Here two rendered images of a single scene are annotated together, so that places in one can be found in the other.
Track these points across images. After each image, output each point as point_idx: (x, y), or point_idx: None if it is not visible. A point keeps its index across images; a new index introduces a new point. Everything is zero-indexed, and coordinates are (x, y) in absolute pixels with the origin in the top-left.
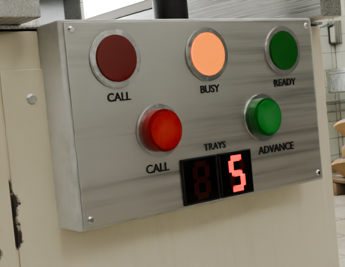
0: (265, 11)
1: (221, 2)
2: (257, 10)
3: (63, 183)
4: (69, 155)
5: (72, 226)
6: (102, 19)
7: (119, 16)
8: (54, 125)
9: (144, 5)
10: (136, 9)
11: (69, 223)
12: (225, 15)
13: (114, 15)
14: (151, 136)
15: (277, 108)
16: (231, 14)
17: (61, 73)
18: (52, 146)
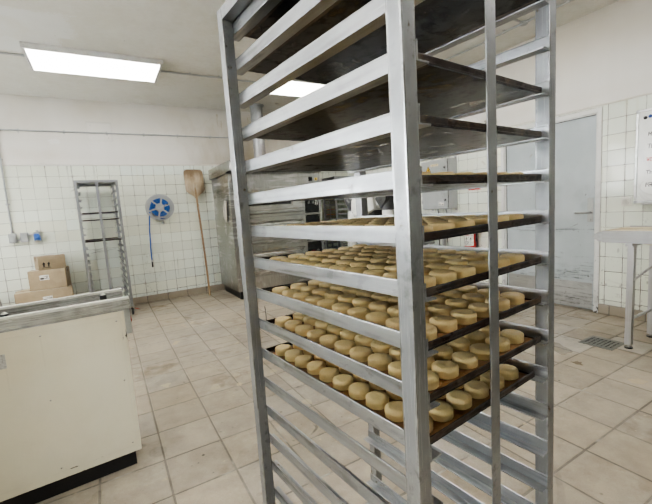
0: (109, 298)
1: (96, 297)
2: (107, 298)
3: (128, 327)
4: (130, 323)
5: (130, 332)
6: (43, 302)
7: (53, 301)
8: (126, 320)
9: (66, 298)
10: (62, 299)
11: (129, 332)
12: (97, 299)
13: (50, 301)
14: (131, 319)
15: None
16: (99, 299)
17: (129, 313)
18: (125, 323)
